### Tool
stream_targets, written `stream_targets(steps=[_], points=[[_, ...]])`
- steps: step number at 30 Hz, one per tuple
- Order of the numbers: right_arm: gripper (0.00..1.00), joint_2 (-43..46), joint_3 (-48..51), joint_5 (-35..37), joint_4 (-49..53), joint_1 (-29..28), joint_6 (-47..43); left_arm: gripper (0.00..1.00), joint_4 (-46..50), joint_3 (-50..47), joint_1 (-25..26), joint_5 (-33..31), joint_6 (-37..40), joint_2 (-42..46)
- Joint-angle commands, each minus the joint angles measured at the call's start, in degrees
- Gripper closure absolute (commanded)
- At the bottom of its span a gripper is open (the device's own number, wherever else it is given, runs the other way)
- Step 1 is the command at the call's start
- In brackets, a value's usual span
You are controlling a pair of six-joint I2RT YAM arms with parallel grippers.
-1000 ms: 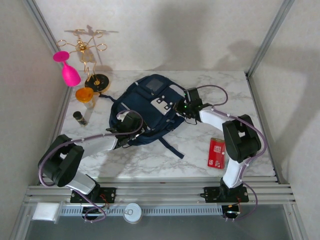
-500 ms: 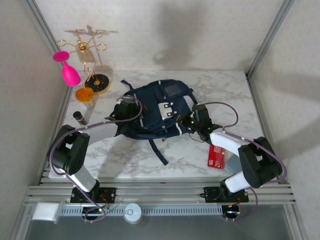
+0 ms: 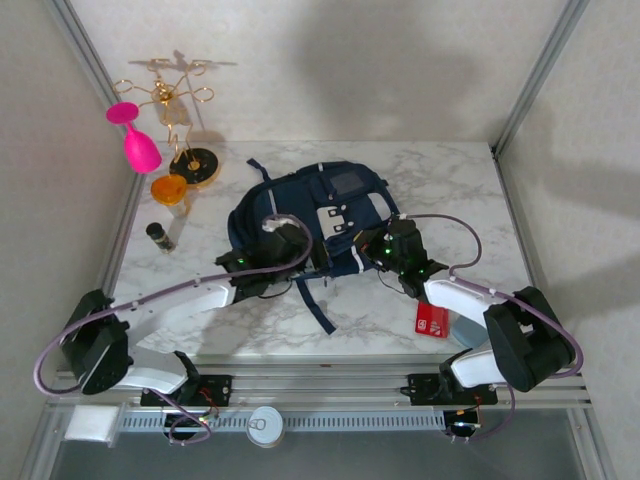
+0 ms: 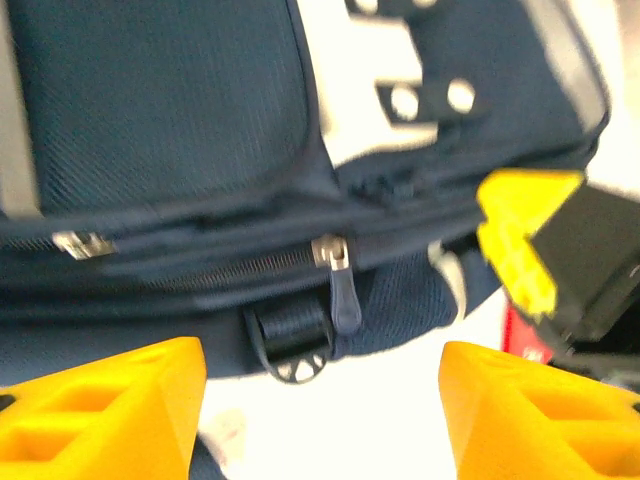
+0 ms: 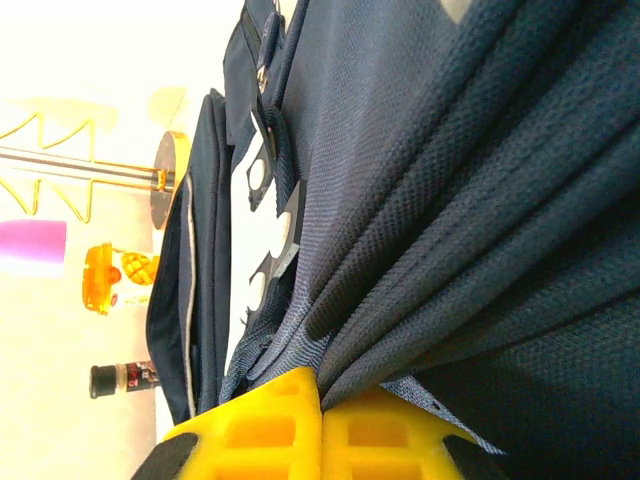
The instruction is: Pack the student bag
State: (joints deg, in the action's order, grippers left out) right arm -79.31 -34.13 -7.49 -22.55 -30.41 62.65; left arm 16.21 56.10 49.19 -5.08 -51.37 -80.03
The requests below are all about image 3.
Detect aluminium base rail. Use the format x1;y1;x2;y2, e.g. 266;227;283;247
44;354;594;414

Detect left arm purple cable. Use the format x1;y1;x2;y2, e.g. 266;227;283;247
32;213;314;446

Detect blue-grey case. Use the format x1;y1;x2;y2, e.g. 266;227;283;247
451;317;486;347

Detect aluminium frame post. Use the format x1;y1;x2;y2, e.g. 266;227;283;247
42;0;132;151
492;0;594;156

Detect small black-capped spice bottle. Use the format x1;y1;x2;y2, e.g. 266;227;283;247
145;222;177;255

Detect red card pack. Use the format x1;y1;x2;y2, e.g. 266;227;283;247
414;299;450;340

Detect gold wire glass rack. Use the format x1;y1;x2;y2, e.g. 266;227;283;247
112;74;222;190

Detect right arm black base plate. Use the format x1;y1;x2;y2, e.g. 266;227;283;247
407;372;499;406

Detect grey slotted cable duct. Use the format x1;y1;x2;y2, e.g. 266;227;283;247
117;410;446;432

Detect silver tin can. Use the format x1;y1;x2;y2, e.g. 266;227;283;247
245;405;285;448

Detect pink plastic wine glass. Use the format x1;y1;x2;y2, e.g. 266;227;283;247
105;101;163;175

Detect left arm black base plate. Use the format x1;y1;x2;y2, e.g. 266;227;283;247
139;374;234;407

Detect white foam block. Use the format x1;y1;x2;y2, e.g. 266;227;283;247
64;405;121;444

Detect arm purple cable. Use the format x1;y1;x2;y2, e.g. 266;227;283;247
404;213;585;444
32;213;314;446

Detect orange goblet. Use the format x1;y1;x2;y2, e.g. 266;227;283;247
150;173;189;207

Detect black control box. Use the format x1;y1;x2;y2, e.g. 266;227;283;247
163;412;212;435
443;409;484;435

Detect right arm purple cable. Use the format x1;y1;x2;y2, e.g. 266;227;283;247
404;213;585;444

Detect navy blue backpack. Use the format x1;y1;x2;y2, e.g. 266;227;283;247
227;157;401;335

